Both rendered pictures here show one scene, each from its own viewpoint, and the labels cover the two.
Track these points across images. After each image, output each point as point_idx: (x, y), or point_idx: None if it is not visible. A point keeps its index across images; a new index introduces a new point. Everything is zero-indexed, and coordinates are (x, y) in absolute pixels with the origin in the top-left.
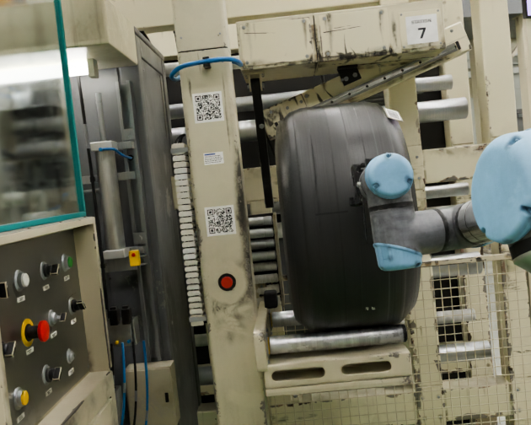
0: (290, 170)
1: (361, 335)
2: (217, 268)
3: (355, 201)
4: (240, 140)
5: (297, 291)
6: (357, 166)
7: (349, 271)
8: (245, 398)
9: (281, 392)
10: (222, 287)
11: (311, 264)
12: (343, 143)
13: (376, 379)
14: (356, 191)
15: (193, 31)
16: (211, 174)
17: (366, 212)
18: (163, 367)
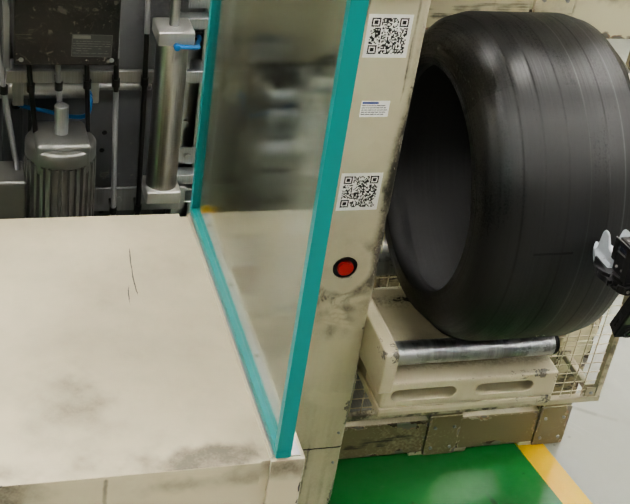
0: (509, 184)
1: (507, 348)
2: (336, 250)
3: (616, 290)
4: None
5: (464, 317)
6: None
7: (544, 312)
8: (329, 398)
9: (397, 412)
10: (337, 273)
11: (504, 304)
12: (585, 154)
13: (510, 398)
14: (623, 281)
15: None
16: (364, 130)
17: None
18: None
